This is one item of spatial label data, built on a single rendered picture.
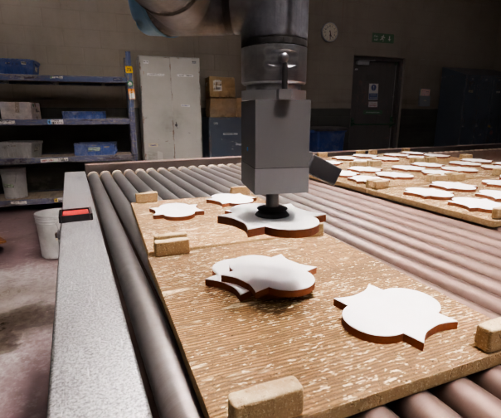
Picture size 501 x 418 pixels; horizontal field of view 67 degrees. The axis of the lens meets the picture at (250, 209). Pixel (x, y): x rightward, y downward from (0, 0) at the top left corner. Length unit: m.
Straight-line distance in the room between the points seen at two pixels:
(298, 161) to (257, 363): 0.22
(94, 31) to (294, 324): 5.72
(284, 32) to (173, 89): 5.03
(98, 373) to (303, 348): 0.21
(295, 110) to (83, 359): 0.35
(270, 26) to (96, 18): 5.64
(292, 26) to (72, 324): 0.43
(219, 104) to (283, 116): 5.31
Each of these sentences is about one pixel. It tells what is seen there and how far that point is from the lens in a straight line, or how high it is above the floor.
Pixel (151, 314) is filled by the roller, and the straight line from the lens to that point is 0.52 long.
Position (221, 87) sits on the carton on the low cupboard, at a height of 1.53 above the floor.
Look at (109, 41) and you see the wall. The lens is 5.99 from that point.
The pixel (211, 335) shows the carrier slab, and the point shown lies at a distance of 0.44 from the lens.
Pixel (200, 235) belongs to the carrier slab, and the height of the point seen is 0.94.
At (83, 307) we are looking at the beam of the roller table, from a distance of 0.58.
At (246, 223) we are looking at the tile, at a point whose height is 1.05.
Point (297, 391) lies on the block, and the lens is 0.33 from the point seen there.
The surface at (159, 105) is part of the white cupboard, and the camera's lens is 5.41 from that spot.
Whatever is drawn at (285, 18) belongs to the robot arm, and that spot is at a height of 1.26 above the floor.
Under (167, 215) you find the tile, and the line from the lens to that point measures 0.88.
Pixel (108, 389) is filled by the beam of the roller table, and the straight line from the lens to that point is 0.42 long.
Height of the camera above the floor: 1.17
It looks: 14 degrees down
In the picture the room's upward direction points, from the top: straight up
